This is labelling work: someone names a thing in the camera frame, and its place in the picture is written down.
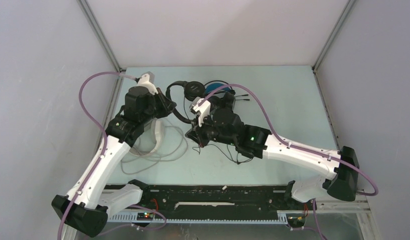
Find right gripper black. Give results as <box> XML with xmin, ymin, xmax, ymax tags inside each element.
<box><xmin>185</xmin><ymin>112</ymin><xmax>237</xmax><ymax>149</ymax></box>

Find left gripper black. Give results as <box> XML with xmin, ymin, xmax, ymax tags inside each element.
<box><xmin>139</xmin><ymin>87</ymin><xmax>176</xmax><ymax>125</ymax></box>

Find small black headphones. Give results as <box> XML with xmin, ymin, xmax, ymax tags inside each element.
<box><xmin>165</xmin><ymin>81</ymin><xmax>256</xmax><ymax>166</ymax></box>

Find large black blue headphones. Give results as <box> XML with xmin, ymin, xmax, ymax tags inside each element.
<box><xmin>204</xmin><ymin>80</ymin><xmax>250</xmax><ymax>110</ymax></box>

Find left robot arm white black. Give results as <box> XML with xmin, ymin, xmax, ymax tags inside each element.
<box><xmin>51</xmin><ymin>86</ymin><xmax>177</xmax><ymax>240</ymax></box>

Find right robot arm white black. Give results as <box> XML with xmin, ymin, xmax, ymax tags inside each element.
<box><xmin>186</xmin><ymin>106</ymin><xmax>358</xmax><ymax>209</ymax></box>

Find white gaming headphones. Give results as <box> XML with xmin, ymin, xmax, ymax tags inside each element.
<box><xmin>120</xmin><ymin>117</ymin><xmax>189</xmax><ymax>175</ymax></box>

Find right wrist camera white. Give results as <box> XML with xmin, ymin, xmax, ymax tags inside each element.
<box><xmin>189</xmin><ymin>97</ymin><xmax>211</xmax><ymax>129</ymax></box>

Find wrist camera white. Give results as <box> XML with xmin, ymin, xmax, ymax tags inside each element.
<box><xmin>189</xmin><ymin>97</ymin><xmax>211</xmax><ymax>129</ymax></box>
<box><xmin>137</xmin><ymin>71</ymin><xmax>159</xmax><ymax>95</ymax></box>

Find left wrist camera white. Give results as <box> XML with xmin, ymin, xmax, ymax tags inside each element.
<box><xmin>137</xmin><ymin>71</ymin><xmax>159</xmax><ymax>95</ymax></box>

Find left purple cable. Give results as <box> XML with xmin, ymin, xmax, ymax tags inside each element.
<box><xmin>56</xmin><ymin>71</ymin><xmax>167</xmax><ymax>240</ymax></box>

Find purple cable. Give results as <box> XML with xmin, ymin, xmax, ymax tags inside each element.
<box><xmin>56</xmin><ymin>71</ymin><xmax>167</xmax><ymax>240</ymax></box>
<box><xmin>195</xmin><ymin>83</ymin><xmax>380</xmax><ymax>240</ymax></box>

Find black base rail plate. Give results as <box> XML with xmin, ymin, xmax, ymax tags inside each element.
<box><xmin>102</xmin><ymin>184</ymin><xmax>317</xmax><ymax>221</ymax></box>

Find white slotted cable duct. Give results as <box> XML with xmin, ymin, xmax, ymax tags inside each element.
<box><xmin>107</xmin><ymin>211</ymin><xmax>306</xmax><ymax>225</ymax></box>

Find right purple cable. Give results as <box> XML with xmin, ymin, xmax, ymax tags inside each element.
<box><xmin>195</xmin><ymin>83</ymin><xmax>380</xmax><ymax>240</ymax></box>

